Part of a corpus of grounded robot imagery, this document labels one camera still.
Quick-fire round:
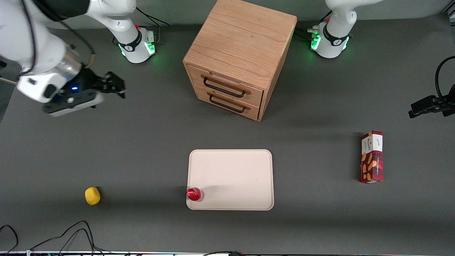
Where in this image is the black floor cable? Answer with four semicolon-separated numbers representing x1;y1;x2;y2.
0;224;19;255
30;220;109;255

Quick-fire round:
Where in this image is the black looped camera cable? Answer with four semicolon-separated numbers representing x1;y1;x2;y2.
435;56;455;100

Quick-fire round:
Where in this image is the cream plastic tray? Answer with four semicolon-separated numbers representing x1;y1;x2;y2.
186;149;274;211

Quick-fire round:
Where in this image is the red cookie box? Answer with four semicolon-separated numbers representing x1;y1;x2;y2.
359;130;384;184

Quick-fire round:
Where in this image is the red cola bottle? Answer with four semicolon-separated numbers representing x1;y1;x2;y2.
187;187;205;202

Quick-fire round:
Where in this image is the wooden drawer cabinet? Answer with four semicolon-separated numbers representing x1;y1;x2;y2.
183;0;298;122

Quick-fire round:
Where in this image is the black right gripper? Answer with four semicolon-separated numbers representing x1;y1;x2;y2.
57;68;127;102

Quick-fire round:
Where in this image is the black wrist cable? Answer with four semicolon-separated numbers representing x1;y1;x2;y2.
57;20;97;69

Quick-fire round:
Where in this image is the yellow lemon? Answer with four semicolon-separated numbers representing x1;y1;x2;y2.
85;187;101;206

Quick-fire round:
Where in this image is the black metal drawer handle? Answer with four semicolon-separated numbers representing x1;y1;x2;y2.
203;77;246;98
209;94;246;113

